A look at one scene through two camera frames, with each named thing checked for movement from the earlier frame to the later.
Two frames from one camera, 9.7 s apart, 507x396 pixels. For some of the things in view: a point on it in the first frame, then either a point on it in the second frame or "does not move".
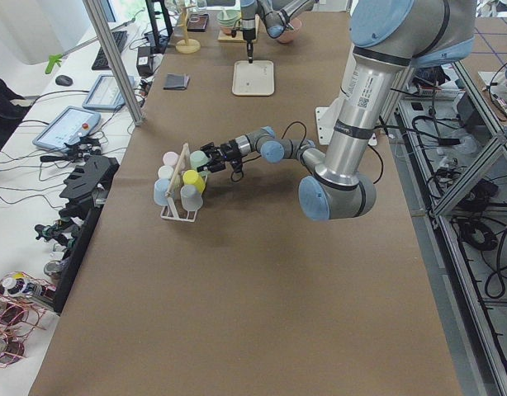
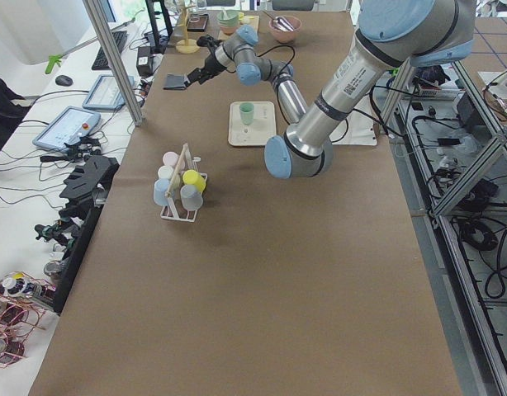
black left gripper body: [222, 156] → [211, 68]
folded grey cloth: [176, 82] does not move
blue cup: [161, 187] does not move
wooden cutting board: [224, 37] does not move
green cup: [197, 158] → [247, 110]
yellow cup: [191, 177] does not move
